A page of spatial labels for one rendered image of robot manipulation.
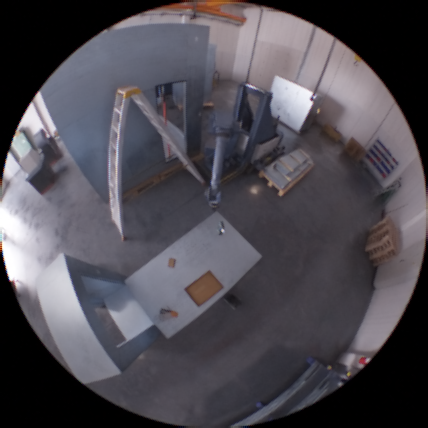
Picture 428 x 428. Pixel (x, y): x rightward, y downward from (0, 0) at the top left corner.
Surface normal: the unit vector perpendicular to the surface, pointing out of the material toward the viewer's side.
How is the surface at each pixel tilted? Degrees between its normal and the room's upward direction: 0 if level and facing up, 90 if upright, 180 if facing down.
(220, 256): 0
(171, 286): 0
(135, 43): 90
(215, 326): 0
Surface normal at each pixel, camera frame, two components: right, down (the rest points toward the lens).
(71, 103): 0.63, 0.71
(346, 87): -0.77, 0.52
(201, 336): 0.10, -0.47
